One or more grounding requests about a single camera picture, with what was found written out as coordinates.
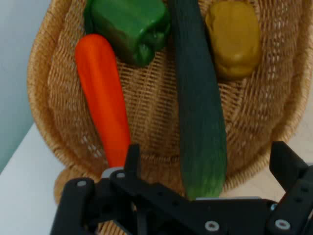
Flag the green toy bell pepper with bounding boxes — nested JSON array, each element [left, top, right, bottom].
[[84, 0, 171, 67]]

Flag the woven wicker basket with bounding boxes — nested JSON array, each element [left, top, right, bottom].
[[26, 0, 313, 235]]

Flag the dark green toy cucumber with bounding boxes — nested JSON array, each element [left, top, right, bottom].
[[167, 0, 227, 200]]

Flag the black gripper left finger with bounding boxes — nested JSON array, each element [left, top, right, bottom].
[[50, 143, 189, 235]]

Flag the orange toy carrot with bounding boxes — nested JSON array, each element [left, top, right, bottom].
[[74, 34, 132, 169]]

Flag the yellow toy bell pepper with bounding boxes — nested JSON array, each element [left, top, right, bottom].
[[204, 1, 262, 80]]

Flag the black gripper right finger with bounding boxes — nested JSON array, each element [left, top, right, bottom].
[[266, 141, 313, 235]]

